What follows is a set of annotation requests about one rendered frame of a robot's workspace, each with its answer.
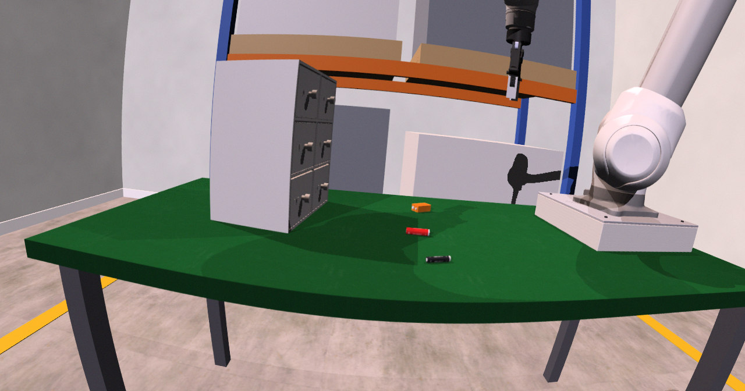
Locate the small grey chest of drawers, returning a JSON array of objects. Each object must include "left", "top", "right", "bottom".
[{"left": 210, "top": 59, "right": 337, "bottom": 233}]

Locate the red aa battery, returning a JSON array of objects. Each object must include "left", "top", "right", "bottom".
[{"left": 406, "top": 228, "right": 430, "bottom": 236}]

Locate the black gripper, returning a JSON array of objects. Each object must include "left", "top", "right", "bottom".
[{"left": 506, "top": 29, "right": 531, "bottom": 101}]

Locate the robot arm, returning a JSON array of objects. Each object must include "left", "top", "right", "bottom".
[{"left": 503, "top": 0, "right": 737, "bottom": 218}]

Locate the black battery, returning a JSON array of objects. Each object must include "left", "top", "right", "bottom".
[{"left": 425, "top": 256, "right": 451, "bottom": 262}]

